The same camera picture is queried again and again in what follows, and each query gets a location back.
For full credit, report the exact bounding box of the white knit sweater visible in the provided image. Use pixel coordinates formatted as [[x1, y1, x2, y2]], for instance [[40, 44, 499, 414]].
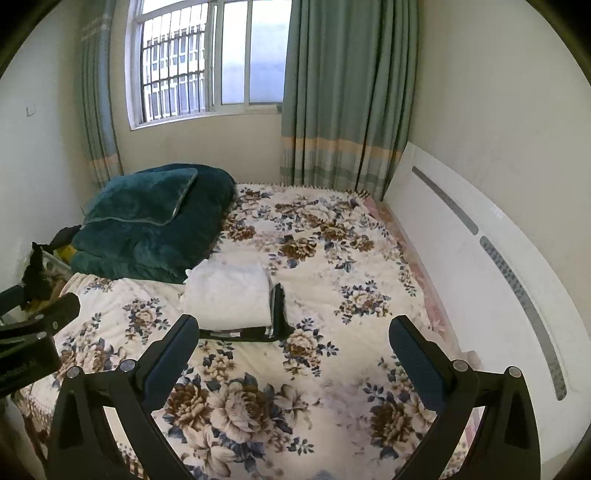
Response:
[[180, 260, 273, 331]]

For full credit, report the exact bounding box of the white bed headboard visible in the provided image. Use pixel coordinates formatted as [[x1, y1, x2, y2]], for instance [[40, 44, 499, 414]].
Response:
[[385, 143, 590, 479]]

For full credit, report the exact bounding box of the floral bed blanket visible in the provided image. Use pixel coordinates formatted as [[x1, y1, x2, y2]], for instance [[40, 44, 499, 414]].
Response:
[[56, 185, 459, 479]]

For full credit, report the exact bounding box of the dark green velvet quilt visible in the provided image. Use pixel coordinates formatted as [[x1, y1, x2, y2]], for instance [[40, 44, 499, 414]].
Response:
[[70, 163, 236, 284]]

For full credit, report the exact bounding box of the clutter beside bed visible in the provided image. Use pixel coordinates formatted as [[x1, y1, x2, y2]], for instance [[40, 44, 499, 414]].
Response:
[[21, 225, 82, 314]]

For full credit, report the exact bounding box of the green striped left curtain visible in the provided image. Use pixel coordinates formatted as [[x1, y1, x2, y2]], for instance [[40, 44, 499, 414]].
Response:
[[80, 1, 123, 190]]

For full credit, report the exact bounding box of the window with metal bars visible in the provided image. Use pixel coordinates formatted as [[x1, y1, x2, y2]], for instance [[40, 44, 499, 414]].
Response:
[[124, 0, 291, 129]]

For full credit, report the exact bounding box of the black garment with patterned trim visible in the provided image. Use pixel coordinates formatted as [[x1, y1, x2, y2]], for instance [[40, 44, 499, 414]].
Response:
[[199, 283, 294, 343]]

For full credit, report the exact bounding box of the green striped curtain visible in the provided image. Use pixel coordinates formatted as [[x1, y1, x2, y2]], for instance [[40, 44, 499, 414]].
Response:
[[280, 1, 419, 200], [80, 1, 123, 190]]

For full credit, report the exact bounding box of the green striped right curtain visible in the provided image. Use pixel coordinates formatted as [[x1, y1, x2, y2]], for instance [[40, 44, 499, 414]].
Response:
[[280, 1, 419, 200]]

